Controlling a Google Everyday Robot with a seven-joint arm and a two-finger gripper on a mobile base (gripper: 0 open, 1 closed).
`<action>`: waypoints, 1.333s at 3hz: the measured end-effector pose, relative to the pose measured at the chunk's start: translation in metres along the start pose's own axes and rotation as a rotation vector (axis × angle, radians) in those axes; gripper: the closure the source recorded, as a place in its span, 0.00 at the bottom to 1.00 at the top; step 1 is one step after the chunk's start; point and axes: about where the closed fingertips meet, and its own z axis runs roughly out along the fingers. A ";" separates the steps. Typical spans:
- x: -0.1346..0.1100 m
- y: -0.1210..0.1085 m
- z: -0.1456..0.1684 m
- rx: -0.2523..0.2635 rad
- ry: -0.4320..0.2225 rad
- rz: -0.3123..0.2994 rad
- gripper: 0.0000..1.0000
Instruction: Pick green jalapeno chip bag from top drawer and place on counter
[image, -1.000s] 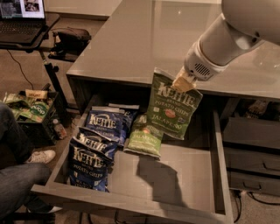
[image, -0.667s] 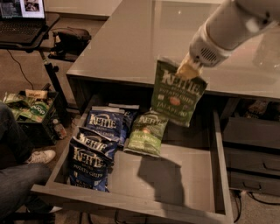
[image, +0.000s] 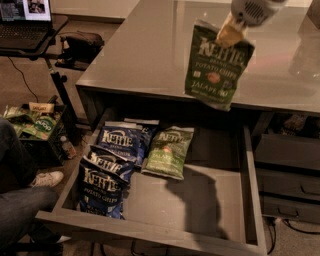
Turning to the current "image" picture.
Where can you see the black laptop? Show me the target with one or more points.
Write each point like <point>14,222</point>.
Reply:
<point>24,24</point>

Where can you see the black laptop stand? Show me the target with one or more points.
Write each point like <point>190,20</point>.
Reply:
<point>58,22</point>

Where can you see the green jalapeno chip bag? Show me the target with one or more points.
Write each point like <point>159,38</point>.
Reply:
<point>168,151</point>
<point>213,71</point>

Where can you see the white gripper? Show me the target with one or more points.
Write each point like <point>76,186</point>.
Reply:
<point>254,12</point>

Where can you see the white sneaker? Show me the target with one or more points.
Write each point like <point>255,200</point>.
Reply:
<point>48,179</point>

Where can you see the dark lower side drawers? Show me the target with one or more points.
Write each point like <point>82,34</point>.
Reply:
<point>288,173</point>

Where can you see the front blue Kettle chip bag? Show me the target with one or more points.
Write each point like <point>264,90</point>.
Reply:
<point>100,193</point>

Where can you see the black crate of snacks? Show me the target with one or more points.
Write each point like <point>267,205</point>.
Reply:
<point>49,153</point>

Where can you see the green snack bags in crate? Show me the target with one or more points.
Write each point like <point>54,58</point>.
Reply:
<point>31,123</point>

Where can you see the dark bag on stand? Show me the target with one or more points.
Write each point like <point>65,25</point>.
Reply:
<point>79,49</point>

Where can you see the open grey top drawer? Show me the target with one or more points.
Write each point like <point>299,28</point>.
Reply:
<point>213,211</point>

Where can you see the back blue Kettle chip bag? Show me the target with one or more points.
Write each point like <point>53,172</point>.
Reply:
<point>121,138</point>

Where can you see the middle blue Kettle chip bag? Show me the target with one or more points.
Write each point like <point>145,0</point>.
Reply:
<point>110,162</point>

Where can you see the bottle beside crate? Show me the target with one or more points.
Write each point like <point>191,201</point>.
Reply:
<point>67,147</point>

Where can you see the blue kettle chip bag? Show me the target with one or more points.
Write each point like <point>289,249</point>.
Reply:
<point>100,193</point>
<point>110,162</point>
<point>121,138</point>

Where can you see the person leg in jeans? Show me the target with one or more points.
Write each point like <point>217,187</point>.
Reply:
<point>19,202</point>

